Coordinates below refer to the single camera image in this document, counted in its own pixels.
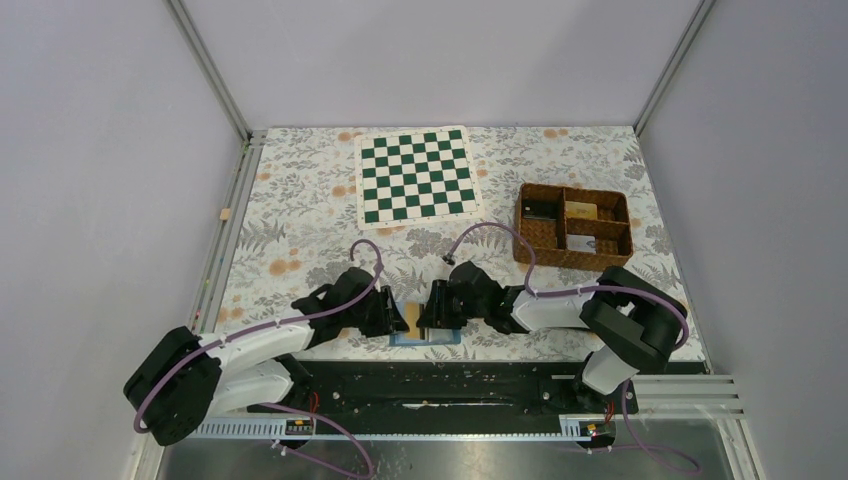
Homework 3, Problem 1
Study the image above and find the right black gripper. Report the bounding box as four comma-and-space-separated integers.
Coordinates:
416, 279, 488, 330

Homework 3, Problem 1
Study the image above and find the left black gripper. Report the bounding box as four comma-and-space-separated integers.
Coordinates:
343, 285, 409, 338

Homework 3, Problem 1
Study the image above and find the blue card holder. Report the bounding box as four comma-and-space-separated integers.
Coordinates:
389, 302, 461, 348

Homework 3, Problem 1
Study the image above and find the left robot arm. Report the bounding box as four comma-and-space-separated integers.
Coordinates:
123, 267, 409, 446

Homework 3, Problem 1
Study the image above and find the black card in basket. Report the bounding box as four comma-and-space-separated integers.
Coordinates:
522, 199, 559, 221

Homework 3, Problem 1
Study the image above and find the white card in basket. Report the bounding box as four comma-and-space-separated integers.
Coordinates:
565, 234, 597, 254

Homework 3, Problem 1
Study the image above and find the gold card in basket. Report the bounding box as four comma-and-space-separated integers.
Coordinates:
564, 201, 598, 220

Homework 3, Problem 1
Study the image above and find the green white chessboard mat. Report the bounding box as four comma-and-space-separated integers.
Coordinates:
354, 125, 485, 230

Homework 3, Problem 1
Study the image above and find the brown wicker basket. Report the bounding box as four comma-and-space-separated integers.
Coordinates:
513, 183, 635, 271

